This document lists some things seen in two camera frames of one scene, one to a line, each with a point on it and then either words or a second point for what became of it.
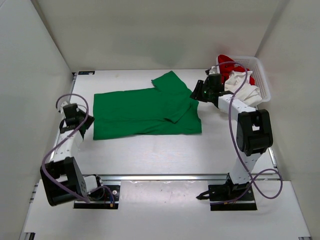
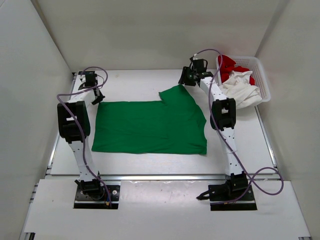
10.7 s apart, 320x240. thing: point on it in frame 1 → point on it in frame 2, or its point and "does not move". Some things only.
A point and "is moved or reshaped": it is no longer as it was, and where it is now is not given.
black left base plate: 105,197 does not move
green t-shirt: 169,108 is moved or reshaped
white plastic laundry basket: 254,64 does not move
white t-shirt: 238,84 does not move
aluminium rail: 172,178 does not move
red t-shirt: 226,65 does not move
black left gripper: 89,120 → 99,99
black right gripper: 198,95 → 185,80
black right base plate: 229,192 does not move
